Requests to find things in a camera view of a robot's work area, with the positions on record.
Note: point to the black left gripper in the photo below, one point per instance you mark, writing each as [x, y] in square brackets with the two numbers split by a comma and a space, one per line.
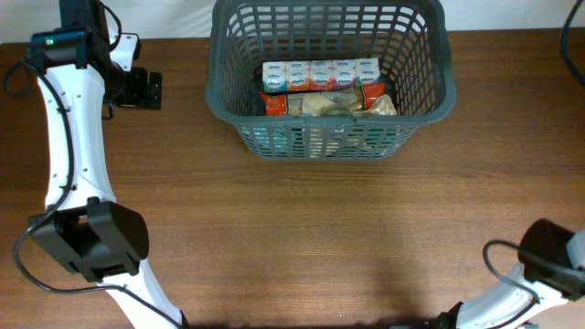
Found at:
[142, 95]

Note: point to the metal tin can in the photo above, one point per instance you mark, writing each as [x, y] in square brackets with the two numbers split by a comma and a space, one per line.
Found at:
[338, 111]

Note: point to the green lid jar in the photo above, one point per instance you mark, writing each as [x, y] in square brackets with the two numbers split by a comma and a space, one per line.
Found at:
[380, 137]

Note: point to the grey plastic basket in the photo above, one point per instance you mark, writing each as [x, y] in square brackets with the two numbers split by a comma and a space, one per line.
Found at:
[407, 37]

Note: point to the Kleenex tissue multipack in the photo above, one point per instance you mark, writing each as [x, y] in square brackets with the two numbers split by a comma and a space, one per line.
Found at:
[319, 75]

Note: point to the teal wet wipes packet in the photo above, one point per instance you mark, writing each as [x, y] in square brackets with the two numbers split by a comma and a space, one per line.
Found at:
[265, 141]

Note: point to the orange pasta packet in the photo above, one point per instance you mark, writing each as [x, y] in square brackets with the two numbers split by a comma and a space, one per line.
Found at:
[358, 98]

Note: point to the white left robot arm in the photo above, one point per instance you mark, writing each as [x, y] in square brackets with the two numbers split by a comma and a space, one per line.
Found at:
[85, 70]

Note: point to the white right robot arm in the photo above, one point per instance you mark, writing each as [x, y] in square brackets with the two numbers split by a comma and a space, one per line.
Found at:
[549, 273]

